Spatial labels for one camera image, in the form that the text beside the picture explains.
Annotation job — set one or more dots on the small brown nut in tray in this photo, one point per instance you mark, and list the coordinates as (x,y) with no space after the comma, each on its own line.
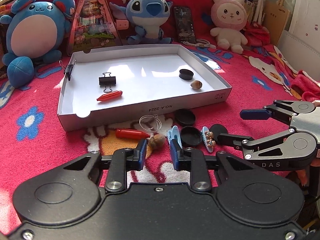
(196,85)

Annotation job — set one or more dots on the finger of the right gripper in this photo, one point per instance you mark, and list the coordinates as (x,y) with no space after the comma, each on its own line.
(280,110)
(285,151)

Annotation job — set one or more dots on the blue Stitch plush toy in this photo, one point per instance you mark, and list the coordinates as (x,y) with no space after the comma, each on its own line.
(147,16)

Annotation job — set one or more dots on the blue round plush toy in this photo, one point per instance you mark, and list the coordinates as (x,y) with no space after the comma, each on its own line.
(35,31)

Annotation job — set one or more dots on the pink white bunny plush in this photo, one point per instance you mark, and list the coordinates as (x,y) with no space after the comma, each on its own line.
(229,18)

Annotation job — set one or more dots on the black round disc right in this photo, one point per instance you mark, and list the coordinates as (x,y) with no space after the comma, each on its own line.
(217,129)

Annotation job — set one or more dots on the white cardboard box lid tray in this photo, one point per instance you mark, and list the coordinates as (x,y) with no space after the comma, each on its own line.
(148,76)

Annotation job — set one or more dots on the brown walnut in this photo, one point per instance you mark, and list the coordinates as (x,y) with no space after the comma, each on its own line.
(156,142)

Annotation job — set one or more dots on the black round cup middle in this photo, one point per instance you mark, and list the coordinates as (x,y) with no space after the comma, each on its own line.
(190,136)

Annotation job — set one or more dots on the black binder clip in tray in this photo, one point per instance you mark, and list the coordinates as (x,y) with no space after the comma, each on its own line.
(107,81)

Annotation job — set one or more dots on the brown cardboard sheet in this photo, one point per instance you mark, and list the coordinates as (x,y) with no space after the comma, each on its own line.
(275,20)

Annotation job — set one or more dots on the black binder clip on tray edge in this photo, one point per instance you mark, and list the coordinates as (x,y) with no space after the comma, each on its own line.
(67,69)

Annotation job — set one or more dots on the blue clip with bears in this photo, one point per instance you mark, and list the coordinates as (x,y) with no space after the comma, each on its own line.
(208,139)

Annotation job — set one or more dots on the black round cap in tray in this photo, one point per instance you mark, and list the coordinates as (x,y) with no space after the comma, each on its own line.
(186,74)

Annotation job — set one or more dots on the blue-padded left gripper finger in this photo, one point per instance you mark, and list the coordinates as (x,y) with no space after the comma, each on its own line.
(135,157)

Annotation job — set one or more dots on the black round lid far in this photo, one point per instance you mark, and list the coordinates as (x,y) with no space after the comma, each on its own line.
(185,117)

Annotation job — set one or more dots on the light blue hair clip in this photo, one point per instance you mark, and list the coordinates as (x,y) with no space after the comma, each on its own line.
(174,133)

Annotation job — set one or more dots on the pink triangular toy box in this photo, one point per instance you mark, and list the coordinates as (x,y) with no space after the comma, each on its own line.
(92,27)

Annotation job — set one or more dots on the black smartphone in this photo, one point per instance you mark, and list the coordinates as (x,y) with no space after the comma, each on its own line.
(184,24)

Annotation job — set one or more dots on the red fleece cartoon blanket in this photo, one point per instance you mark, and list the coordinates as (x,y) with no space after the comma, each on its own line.
(33,140)

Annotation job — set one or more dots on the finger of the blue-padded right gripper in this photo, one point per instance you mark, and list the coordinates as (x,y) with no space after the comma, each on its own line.
(180,158)

